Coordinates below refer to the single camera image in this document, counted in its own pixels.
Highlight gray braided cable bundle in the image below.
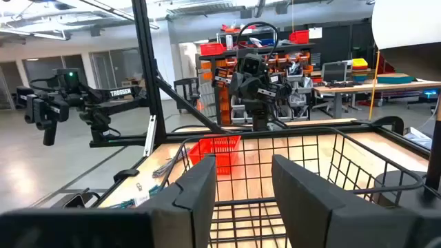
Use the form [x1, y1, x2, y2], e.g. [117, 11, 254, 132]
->
[151, 147, 191, 178]

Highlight clear bag with blue parts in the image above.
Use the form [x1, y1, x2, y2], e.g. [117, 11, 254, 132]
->
[110, 184, 163, 209]

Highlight wooden workbench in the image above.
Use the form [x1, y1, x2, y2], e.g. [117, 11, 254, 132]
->
[311, 79, 441, 120]

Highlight white paper sheet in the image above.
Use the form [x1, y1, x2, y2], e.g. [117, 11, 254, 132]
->
[403, 126, 433, 149]

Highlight silver metal bracket plate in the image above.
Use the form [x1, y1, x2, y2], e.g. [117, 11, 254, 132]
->
[143, 114, 158, 158]

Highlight gray computer monitor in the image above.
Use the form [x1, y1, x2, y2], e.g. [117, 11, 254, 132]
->
[321, 61, 349, 83]

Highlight black aluminium table frame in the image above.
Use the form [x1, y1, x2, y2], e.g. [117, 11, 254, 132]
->
[51, 0, 433, 209]

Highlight black wire basket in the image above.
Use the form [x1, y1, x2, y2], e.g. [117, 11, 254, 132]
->
[160, 127, 424, 248]

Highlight red storage bin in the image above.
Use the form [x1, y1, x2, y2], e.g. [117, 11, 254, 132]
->
[199, 42, 227, 57]
[289, 30, 310, 45]

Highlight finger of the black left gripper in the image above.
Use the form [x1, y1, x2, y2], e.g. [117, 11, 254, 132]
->
[243, 78, 265, 104]
[229, 72, 246, 99]

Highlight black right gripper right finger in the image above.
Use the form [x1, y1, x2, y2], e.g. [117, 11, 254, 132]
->
[271, 154, 420, 248]

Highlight black utility cart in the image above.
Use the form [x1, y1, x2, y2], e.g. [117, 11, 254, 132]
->
[173, 77, 201, 114]

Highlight stack of coloured trays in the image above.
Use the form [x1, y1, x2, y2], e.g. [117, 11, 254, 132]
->
[351, 57, 369, 82]

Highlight red plastic slotted basket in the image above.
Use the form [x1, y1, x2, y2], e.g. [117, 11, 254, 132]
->
[187, 134, 243, 176]

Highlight white globe table lamp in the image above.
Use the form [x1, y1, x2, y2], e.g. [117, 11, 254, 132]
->
[371, 0, 441, 216]

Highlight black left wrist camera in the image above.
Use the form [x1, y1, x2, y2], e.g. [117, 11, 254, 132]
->
[240, 54, 268, 76]

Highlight teal flat box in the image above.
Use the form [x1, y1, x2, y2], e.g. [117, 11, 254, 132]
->
[376, 72, 415, 85]

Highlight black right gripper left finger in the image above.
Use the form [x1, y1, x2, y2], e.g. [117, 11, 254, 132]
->
[137, 155, 217, 248]

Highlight yellow hanging cord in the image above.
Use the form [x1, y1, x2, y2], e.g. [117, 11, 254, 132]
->
[367, 50, 381, 121]

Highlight shelving rack with parts bins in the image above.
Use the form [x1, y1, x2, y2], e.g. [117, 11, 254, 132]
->
[196, 30, 315, 127]

